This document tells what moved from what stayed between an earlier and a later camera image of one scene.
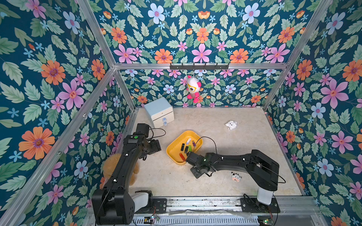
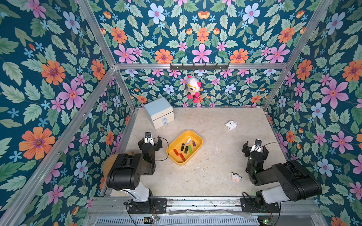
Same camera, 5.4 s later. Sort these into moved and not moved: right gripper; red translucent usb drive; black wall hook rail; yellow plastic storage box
Moved: right gripper
Not moved: black wall hook rail; yellow plastic storage box; red translucent usb drive
